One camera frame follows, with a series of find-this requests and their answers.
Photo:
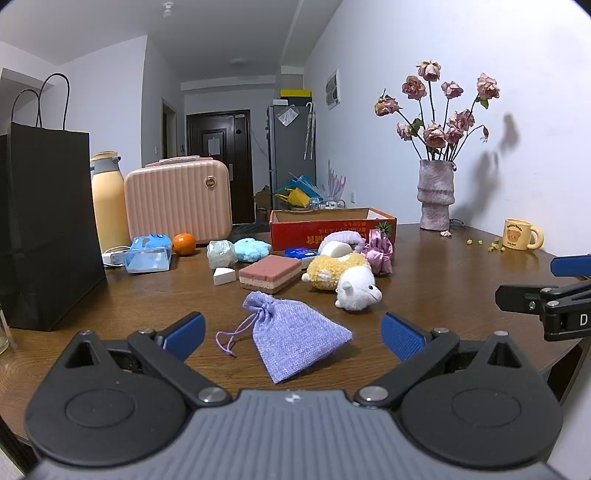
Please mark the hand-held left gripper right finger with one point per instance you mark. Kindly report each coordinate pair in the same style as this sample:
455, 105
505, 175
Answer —
401, 339

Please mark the white charger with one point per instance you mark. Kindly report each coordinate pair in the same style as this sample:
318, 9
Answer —
113, 258

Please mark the pink plastic hangers bundle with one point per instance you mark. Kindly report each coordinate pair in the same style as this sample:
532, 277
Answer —
336, 182

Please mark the blue round tin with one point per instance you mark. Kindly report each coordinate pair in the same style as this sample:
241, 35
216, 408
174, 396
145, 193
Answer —
300, 253

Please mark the black paper bag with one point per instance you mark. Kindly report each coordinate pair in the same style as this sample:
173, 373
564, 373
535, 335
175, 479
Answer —
46, 221

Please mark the blue tissue pack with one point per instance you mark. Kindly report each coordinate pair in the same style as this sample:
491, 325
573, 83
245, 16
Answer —
147, 258

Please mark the grey refrigerator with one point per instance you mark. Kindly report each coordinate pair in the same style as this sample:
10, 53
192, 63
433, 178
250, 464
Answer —
288, 152

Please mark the purple satin scrunchie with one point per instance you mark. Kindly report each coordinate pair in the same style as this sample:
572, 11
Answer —
381, 254

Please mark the scattered yellow flower bits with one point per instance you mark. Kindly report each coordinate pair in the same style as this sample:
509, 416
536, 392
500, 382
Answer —
494, 247

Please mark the side doorway frame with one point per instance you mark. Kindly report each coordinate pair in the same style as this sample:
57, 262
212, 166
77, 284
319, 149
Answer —
169, 129

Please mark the pink ribbed small suitcase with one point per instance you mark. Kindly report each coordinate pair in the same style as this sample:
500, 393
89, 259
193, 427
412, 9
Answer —
175, 203

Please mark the red cardboard box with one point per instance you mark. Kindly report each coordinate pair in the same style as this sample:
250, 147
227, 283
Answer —
300, 233

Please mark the bunch of dried pink roses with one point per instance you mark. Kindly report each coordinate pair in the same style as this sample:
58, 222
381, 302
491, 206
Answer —
434, 134

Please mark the ceiling smoke detector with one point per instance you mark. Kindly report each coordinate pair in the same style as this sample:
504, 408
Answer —
169, 7

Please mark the clear folded umbrella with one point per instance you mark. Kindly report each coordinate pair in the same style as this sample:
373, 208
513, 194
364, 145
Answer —
309, 134

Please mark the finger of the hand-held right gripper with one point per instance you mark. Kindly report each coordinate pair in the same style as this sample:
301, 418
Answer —
572, 266
519, 297

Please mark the yellow thermos bottle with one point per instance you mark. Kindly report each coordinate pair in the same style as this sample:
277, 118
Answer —
108, 207

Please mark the yellow plastic dustpan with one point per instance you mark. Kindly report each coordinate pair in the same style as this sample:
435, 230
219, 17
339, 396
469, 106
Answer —
295, 198

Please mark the clear plastic bag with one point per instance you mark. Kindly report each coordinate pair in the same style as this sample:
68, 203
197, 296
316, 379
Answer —
287, 117

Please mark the white triangular makeup sponge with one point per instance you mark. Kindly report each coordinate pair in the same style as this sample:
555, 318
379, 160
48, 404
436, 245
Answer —
224, 277

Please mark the white round puff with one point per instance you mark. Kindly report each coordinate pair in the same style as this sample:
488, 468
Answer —
337, 249

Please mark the pink layered sponge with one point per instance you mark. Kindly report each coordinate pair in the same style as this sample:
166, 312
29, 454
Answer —
272, 270

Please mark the pink fluffy headband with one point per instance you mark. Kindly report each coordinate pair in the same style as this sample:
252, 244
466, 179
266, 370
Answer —
344, 235

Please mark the yellow plush toy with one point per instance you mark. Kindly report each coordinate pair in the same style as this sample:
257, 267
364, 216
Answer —
323, 270

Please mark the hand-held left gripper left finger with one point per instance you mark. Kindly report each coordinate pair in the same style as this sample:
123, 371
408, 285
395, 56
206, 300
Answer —
184, 334

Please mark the blue plastic rack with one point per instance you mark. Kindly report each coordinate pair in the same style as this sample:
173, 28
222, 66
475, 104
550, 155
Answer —
302, 182

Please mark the yellow bear mug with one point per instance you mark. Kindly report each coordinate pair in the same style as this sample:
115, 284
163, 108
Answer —
517, 235

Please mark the white wall panel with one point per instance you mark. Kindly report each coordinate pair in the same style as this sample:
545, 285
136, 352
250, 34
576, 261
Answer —
332, 90

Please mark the blue star plush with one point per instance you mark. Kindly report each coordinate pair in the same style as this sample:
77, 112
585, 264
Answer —
251, 250

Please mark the yellow and black box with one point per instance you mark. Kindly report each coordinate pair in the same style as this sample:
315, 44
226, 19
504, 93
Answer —
295, 93

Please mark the orange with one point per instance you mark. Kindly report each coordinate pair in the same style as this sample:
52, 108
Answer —
183, 244

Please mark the brown cardboard box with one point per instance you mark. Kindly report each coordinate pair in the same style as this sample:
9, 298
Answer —
263, 197

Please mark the pink textured vase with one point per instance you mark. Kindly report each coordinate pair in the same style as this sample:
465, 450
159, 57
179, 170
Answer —
434, 198

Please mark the dark brown door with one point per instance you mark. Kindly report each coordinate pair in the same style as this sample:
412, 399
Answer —
217, 157

